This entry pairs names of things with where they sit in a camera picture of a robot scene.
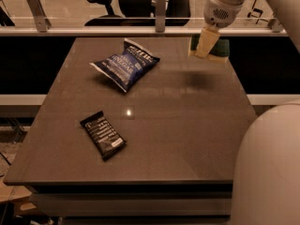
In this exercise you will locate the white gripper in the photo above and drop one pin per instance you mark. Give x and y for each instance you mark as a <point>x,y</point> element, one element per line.
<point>221,12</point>

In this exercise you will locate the green and yellow sponge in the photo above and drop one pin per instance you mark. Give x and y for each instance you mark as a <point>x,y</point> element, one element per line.
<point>220,52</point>

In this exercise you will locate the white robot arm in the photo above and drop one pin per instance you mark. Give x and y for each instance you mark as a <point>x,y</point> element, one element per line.
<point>266,180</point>

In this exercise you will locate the black office chair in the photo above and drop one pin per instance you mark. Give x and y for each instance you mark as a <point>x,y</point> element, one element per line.
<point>141,13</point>

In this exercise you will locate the brown table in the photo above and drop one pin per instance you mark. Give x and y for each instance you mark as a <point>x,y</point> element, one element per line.
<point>183,122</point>

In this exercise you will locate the blue vinegar chips bag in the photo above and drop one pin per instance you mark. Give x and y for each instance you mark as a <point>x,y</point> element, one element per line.
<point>128,67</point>

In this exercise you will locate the black snack bar wrapper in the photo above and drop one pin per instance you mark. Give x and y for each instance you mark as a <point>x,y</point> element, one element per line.
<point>107,140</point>

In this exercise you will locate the yellow frame cart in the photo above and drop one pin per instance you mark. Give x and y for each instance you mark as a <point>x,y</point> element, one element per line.
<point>260,10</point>

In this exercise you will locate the middle metal railing bracket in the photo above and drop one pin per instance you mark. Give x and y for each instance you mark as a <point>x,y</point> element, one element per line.
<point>160,15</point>

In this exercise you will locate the metal railing bracket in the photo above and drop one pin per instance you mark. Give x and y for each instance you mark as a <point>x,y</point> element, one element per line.
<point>42,22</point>
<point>160,15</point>
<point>275,25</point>

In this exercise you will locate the right metal railing bracket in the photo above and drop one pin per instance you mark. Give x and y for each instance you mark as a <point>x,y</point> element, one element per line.
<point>275,25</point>

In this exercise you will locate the left metal railing bracket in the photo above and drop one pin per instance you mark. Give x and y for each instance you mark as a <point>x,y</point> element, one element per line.
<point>42,22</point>

